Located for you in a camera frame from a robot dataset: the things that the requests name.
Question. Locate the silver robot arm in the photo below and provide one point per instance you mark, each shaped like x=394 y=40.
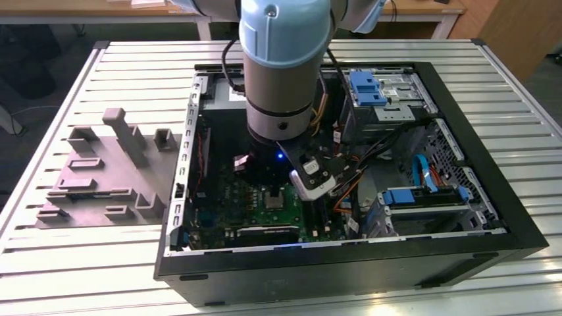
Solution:
x=280 y=98

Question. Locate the green motherboard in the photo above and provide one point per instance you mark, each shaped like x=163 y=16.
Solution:
x=236 y=210

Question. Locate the blue plastic drive carrier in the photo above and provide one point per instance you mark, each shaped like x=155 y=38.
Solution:
x=365 y=89

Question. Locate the black office chair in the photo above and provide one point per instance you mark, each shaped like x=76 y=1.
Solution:
x=25 y=59

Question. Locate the metal drive cage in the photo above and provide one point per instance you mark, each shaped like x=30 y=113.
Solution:
x=390 y=115

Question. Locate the black graphics card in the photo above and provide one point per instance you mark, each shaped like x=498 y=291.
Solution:
x=265 y=234

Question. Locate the white box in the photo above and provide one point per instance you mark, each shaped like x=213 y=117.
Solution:
x=149 y=3

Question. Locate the black RAM slot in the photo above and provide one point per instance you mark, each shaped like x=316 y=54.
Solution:
x=324 y=214

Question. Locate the metal disk bay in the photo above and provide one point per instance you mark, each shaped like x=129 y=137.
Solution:
x=430 y=220

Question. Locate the grey power supply unit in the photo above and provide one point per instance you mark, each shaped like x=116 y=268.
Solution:
x=223 y=131

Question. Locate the brown wooden cabinet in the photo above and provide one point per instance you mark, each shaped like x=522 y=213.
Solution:
x=518 y=33

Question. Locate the hard disk in blue carrier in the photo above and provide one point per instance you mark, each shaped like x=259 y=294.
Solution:
x=399 y=197

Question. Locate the grey parts rack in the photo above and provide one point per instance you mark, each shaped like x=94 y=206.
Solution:
x=119 y=171

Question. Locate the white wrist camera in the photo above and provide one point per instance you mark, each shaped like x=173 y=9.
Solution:
x=313 y=191

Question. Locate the silver CPU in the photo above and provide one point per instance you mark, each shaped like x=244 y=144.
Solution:
x=273 y=202

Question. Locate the blue VGA port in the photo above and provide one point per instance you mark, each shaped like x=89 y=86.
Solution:
x=184 y=239

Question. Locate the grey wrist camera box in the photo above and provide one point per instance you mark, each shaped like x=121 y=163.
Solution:
x=241 y=163

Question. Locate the black PC case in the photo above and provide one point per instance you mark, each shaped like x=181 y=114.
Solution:
x=307 y=276

